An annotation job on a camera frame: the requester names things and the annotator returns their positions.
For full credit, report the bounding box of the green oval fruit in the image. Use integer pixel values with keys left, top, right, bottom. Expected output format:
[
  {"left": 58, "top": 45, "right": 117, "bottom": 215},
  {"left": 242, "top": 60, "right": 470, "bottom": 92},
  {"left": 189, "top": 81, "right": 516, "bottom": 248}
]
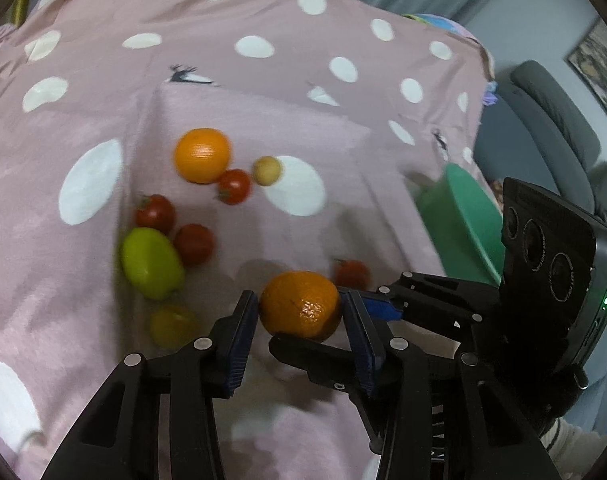
[{"left": 121, "top": 226, "right": 186, "bottom": 301}]

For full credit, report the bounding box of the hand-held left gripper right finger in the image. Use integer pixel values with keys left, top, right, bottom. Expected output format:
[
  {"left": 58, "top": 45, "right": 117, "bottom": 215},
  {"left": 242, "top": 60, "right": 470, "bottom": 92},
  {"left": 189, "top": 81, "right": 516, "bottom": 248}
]
[{"left": 339, "top": 290, "right": 561, "bottom": 480}]

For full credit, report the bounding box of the person's right forearm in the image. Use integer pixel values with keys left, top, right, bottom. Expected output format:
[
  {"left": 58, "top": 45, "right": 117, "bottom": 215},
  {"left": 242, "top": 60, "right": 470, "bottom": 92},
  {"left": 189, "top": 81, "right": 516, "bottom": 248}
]
[{"left": 538, "top": 410, "right": 607, "bottom": 480}]

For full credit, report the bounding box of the yellow satin curtain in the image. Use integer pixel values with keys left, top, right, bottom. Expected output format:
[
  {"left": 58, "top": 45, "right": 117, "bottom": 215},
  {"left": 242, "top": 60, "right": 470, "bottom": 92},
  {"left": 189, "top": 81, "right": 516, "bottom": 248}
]
[{"left": 8, "top": 0, "right": 34, "bottom": 28}]

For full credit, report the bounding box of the pink polka-dot blanket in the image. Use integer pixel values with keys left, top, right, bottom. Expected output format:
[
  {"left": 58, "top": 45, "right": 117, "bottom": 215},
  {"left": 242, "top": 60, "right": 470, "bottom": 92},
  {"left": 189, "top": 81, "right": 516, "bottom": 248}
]
[{"left": 0, "top": 0, "right": 499, "bottom": 480}]

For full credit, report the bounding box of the grey sofa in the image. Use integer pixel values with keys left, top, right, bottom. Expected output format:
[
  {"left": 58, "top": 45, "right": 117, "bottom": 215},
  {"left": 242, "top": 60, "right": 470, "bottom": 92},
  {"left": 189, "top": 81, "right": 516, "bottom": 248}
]
[{"left": 476, "top": 60, "right": 607, "bottom": 431}]

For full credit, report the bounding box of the colourful printed cloth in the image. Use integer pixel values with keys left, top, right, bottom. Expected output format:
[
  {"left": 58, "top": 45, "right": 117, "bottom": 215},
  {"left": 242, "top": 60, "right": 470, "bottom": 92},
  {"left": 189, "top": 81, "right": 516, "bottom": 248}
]
[{"left": 402, "top": 11, "right": 499, "bottom": 108}]

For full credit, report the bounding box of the large smooth orange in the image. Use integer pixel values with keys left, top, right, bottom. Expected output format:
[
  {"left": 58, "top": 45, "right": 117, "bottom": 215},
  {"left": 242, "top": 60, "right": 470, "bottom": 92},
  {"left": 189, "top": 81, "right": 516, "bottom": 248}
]
[{"left": 174, "top": 128, "right": 233, "bottom": 185}]

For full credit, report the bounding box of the red cherry tomato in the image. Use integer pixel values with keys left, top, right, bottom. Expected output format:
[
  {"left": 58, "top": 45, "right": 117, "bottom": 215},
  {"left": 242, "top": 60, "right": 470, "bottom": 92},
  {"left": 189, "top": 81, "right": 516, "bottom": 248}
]
[
  {"left": 135, "top": 194, "right": 177, "bottom": 235},
  {"left": 214, "top": 168, "right": 253, "bottom": 206},
  {"left": 174, "top": 223, "right": 216, "bottom": 267},
  {"left": 333, "top": 258, "right": 371, "bottom": 291}
]

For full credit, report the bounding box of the green plastic bowl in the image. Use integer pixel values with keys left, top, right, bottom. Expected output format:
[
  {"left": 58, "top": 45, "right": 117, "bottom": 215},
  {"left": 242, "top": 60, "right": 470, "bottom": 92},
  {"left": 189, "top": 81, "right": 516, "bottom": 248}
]
[{"left": 414, "top": 162, "right": 504, "bottom": 286}]

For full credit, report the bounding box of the framed wall picture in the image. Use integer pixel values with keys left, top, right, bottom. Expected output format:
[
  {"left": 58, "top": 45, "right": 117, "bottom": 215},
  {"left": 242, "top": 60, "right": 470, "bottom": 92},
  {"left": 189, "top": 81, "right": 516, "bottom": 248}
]
[{"left": 567, "top": 17, "right": 607, "bottom": 141}]

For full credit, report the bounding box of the orange tangerine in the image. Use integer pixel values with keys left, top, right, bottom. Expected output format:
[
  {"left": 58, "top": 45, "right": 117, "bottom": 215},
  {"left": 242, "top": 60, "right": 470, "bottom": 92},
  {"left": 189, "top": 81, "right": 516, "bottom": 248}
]
[{"left": 259, "top": 270, "right": 343, "bottom": 343}]

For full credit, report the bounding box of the small yellow round fruit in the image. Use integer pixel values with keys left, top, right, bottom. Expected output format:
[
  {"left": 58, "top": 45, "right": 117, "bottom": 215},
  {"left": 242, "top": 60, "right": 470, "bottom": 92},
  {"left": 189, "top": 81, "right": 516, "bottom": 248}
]
[{"left": 252, "top": 156, "right": 283, "bottom": 186}]

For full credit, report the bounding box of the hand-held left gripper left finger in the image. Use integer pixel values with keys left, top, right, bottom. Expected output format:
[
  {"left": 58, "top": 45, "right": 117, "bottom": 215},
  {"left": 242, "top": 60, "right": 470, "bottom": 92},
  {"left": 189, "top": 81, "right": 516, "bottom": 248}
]
[{"left": 41, "top": 290, "right": 260, "bottom": 480}]

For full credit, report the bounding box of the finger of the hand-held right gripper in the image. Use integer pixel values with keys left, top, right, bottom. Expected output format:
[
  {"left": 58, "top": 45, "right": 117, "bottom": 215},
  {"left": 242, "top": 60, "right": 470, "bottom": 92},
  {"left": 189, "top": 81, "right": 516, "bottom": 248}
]
[
  {"left": 356, "top": 271, "right": 504, "bottom": 361},
  {"left": 268, "top": 332, "right": 394, "bottom": 455}
]

